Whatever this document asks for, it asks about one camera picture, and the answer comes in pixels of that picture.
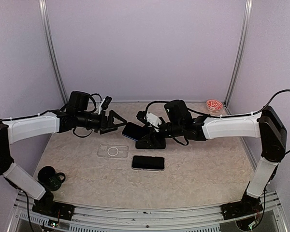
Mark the right aluminium frame post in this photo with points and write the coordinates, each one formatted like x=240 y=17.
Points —
x=240 y=52

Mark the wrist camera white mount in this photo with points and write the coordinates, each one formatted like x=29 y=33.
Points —
x=149 y=119
x=103 y=105

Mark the left aluminium frame post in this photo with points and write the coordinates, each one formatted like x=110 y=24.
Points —
x=51 y=50

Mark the black smartphone with teal edge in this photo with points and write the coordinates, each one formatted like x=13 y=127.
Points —
x=147 y=143

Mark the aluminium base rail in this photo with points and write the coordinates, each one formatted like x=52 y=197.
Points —
x=192 y=219

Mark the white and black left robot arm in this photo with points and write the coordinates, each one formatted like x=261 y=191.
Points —
x=74 y=114

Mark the aluminium frame post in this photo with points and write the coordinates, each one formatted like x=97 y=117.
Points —
x=51 y=50
x=240 y=52

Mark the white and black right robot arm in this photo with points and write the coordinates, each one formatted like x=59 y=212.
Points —
x=264 y=124

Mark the red patterned small bowl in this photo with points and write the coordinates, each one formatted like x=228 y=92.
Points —
x=214 y=106

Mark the black mug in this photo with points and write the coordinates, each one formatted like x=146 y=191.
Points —
x=50 y=179

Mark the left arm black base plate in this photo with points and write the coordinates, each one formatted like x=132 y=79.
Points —
x=54 y=209

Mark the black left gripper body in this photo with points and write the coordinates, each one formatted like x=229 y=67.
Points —
x=103 y=125

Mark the black phone with purple edge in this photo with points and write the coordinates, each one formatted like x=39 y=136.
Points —
x=134 y=131

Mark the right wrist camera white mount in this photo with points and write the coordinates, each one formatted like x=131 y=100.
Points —
x=149 y=119

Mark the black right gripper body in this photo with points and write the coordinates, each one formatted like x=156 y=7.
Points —
x=155 y=135

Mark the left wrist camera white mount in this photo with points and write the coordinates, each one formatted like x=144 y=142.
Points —
x=103 y=105

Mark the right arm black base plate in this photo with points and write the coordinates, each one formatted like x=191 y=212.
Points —
x=240 y=208

